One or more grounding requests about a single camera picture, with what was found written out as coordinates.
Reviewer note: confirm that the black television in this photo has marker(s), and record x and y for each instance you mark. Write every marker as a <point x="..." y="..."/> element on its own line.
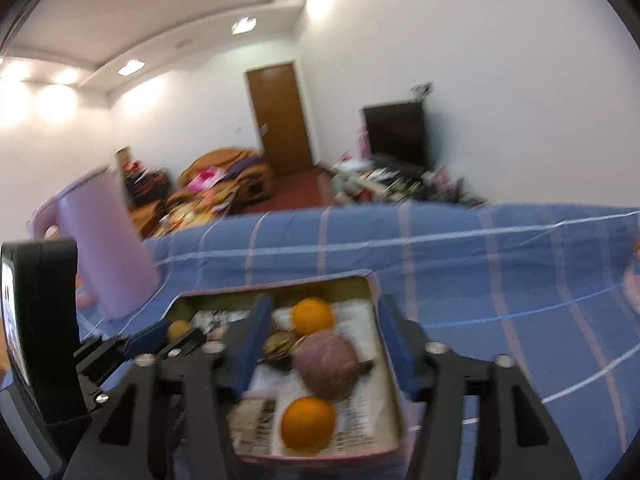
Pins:
<point x="397" y="132"/>

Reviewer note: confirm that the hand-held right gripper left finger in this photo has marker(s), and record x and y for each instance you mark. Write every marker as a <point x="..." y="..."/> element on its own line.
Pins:
<point x="250" y="350"/>

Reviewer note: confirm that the square ceiling light panel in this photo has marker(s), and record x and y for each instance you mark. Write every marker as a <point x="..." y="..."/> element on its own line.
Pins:
<point x="243" y="24"/>
<point x="131" y="66"/>

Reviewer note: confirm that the pink cartoon cup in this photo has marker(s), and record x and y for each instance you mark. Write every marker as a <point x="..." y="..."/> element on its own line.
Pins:
<point x="634" y="285"/>

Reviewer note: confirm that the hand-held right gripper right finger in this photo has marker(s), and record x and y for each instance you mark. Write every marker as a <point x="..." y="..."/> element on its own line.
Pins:
<point x="400" y="350"/>

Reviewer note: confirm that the brown wooden door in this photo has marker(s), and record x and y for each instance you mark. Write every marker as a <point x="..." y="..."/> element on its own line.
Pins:
<point x="280" y="120"/>

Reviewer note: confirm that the lilac electric kettle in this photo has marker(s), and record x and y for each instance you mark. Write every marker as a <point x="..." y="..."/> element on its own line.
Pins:
<point x="105" y="240"/>

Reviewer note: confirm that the cluttered coffee table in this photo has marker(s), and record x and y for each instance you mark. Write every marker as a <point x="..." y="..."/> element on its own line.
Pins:
<point x="192" y="210"/>

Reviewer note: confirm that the pink floral pillow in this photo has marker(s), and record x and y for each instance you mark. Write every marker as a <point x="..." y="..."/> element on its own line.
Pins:
<point x="207" y="177"/>

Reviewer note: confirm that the pink tin box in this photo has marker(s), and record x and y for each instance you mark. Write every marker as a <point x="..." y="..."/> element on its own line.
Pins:
<point x="360" y="410"/>

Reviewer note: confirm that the brown leather sofa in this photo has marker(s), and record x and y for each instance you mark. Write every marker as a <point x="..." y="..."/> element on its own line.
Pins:
<point x="225" y="162"/>

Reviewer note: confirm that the orange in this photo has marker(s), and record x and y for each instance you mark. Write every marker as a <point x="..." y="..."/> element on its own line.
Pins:
<point x="312" y="316"/>
<point x="307" y="425"/>

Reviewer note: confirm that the purple cloth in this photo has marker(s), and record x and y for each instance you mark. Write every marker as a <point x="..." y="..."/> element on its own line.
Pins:
<point x="245" y="162"/>

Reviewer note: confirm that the blue plaid cloth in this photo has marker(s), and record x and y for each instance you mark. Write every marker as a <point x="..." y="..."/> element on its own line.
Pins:
<point x="450" y="260"/>

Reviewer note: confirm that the wall power socket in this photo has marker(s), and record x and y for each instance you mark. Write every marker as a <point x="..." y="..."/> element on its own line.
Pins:
<point x="421" y="90"/>

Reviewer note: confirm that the round purple fruit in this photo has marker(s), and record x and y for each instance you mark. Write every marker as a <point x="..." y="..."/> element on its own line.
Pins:
<point x="325" y="365"/>

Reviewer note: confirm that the pink bottle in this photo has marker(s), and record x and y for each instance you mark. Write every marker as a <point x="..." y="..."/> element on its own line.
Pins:
<point x="362" y="142"/>

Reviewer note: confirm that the white television stand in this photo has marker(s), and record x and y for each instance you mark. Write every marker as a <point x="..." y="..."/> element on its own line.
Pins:
<point x="365" y="182"/>

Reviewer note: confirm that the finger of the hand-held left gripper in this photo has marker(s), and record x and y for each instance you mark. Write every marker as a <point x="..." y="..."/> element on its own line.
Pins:
<point x="185" y="342"/>
<point x="147" y="335"/>

